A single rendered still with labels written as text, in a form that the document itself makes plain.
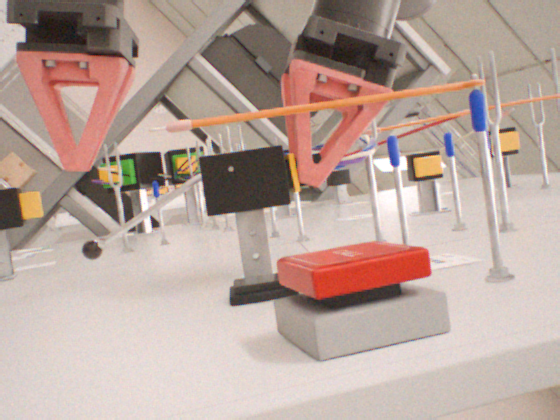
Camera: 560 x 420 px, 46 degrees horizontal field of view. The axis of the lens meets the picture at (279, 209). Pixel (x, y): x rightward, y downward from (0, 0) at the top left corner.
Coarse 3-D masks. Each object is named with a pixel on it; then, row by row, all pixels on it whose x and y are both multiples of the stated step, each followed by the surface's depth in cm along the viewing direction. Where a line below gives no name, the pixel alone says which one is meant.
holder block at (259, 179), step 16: (208, 160) 43; (224, 160) 43; (240, 160) 44; (256, 160) 44; (272, 160) 44; (208, 176) 43; (224, 176) 44; (240, 176) 44; (256, 176) 44; (272, 176) 44; (208, 192) 43; (224, 192) 44; (240, 192) 44; (256, 192) 44; (272, 192) 44; (288, 192) 44; (208, 208) 44; (224, 208) 44; (240, 208) 44; (256, 208) 44
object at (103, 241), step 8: (232, 168) 43; (200, 176) 45; (184, 184) 45; (192, 184) 45; (176, 192) 45; (160, 200) 45; (168, 200) 45; (152, 208) 45; (136, 216) 45; (144, 216) 45; (128, 224) 45; (112, 232) 45; (120, 232) 45; (104, 240) 45; (112, 240) 45; (104, 248) 45
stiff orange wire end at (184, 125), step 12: (456, 84) 34; (468, 84) 34; (480, 84) 34; (372, 96) 34; (384, 96) 34; (396, 96) 34; (408, 96) 34; (288, 108) 34; (300, 108) 34; (312, 108) 34; (324, 108) 34; (192, 120) 33; (204, 120) 33; (216, 120) 33; (228, 120) 33; (240, 120) 33
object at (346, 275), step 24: (288, 264) 28; (312, 264) 26; (336, 264) 25; (360, 264) 25; (384, 264) 25; (408, 264) 26; (312, 288) 25; (336, 288) 25; (360, 288) 25; (384, 288) 27
